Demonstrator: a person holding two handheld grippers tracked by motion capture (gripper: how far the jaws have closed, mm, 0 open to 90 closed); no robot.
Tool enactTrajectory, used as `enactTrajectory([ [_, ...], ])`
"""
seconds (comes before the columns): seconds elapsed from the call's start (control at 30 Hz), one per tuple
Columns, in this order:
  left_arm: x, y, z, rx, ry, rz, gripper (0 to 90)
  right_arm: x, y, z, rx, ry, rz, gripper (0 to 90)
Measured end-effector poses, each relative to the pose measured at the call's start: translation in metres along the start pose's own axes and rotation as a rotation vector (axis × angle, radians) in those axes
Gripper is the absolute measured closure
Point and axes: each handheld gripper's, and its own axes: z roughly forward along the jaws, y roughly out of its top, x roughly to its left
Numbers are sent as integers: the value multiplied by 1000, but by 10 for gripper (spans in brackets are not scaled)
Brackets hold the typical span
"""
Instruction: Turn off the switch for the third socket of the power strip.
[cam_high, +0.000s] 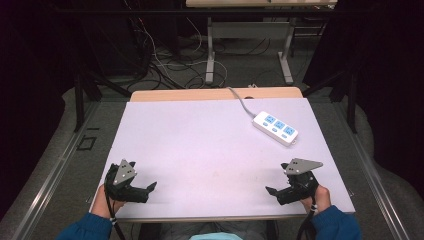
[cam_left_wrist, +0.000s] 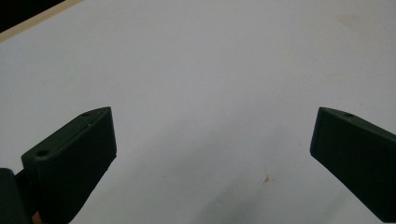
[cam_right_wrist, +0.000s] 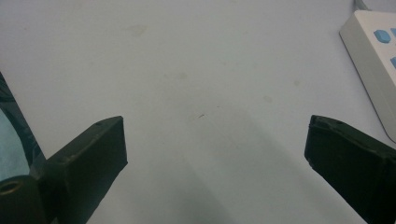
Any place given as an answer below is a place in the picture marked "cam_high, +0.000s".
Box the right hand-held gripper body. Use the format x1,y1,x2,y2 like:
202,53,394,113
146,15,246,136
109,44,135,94
276,157,324,206

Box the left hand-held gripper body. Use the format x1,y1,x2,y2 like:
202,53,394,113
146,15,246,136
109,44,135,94
104,159,150,204

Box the person's right hand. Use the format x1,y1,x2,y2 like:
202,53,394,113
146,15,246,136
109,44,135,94
299,184,332,215

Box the person's left hand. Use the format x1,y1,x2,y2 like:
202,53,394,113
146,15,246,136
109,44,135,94
90,184,127,220

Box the white power strip blue sockets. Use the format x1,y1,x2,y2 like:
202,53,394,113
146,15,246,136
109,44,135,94
251,110,300,148

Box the pale lilac table mat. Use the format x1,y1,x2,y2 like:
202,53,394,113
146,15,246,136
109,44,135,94
89,97,356,221

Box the person's grey trousers lap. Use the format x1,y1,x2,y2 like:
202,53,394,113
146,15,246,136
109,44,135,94
159,221,268,240

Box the teal cloth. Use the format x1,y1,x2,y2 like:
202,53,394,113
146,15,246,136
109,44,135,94
187,231,245,240

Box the black metal stand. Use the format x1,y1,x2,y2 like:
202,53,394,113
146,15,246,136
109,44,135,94
301,66,359,135
73,64,133,133

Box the dark curtain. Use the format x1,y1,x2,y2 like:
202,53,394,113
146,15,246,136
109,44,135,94
301,0,424,201
0,0,81,221

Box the desk with white metal legs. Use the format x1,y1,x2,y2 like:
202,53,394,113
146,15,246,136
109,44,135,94
185,0,338,86

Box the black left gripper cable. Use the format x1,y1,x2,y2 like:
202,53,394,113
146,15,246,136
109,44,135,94
104,171,127,240

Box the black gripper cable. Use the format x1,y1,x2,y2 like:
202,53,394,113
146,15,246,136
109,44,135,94
104,171,127,240
295,195,318,240

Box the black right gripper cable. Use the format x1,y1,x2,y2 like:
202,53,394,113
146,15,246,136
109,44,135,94
295,195,318,240

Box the metal floor rail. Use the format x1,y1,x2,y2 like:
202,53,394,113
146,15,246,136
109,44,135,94
333,103,409,240
9,101,99,240

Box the grey power strip cable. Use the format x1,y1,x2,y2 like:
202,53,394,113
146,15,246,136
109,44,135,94
227,86,258,120

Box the tangle of floor cables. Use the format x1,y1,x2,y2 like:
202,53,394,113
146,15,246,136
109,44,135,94
123,0,231,90

